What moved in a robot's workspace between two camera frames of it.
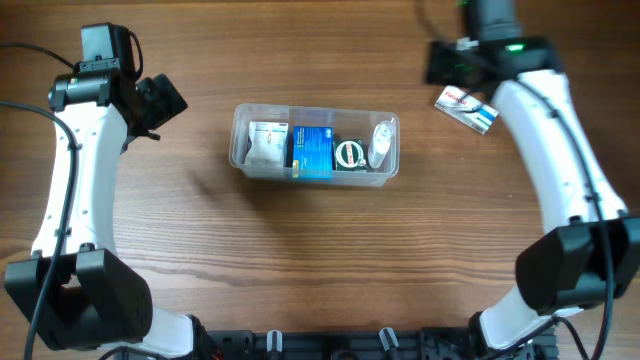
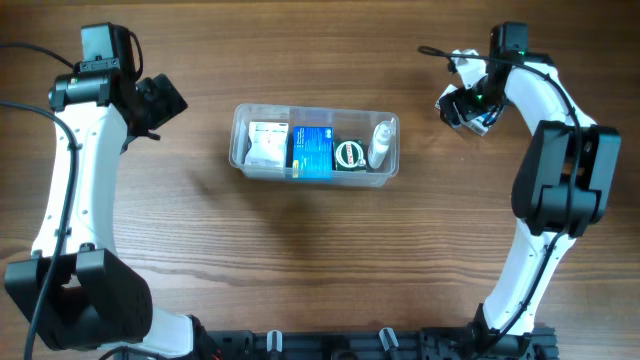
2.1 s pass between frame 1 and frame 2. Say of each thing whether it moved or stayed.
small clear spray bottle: stayed
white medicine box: stayed
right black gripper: moved
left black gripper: stayed
